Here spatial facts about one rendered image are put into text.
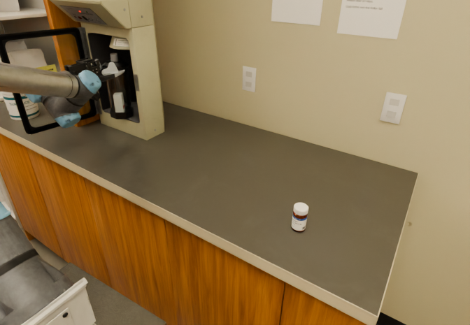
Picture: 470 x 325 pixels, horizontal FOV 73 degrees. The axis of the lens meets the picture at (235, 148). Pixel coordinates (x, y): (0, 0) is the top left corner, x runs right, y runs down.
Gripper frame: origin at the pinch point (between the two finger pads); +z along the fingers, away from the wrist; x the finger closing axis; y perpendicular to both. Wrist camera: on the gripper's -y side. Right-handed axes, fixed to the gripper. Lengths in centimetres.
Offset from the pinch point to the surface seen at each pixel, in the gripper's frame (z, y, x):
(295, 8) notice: 44, 22, -60
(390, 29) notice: 44, 17, -96
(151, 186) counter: -25, -28, -41
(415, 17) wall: 45, 22, -103
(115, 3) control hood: -4.1, 27.2, -14.1
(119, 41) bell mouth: 3.5, 11.4, -2.4
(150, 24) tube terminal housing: 10.6, 17.7, -14.0
